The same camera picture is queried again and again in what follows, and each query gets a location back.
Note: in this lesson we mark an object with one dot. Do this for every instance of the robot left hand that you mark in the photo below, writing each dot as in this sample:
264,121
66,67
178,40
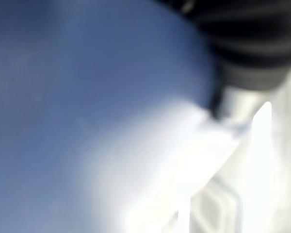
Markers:
252,41

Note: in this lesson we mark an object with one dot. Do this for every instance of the white office cabinet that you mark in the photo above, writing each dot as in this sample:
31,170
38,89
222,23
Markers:
262,174

